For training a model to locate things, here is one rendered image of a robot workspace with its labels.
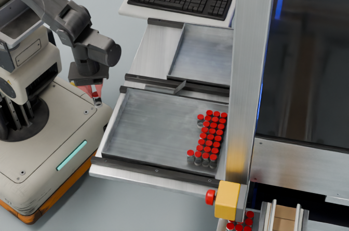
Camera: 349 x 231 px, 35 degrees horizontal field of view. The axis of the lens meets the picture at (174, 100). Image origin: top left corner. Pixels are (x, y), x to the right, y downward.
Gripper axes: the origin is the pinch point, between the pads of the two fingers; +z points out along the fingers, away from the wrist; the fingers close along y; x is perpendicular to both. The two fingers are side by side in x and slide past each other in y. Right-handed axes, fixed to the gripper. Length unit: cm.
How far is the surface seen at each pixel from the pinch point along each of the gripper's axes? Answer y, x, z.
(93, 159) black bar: -4.9, -2.9, 23.8
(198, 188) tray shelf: 25.2, -12.4, 28.2
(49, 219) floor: -45, 33, 109
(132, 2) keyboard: 3, 78, 26
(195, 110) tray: 25.7, 15.9, 25.8
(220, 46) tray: 36, 44, 24
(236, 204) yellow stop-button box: 34.5, -27.6, 14.8
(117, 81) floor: -18, 116, 104
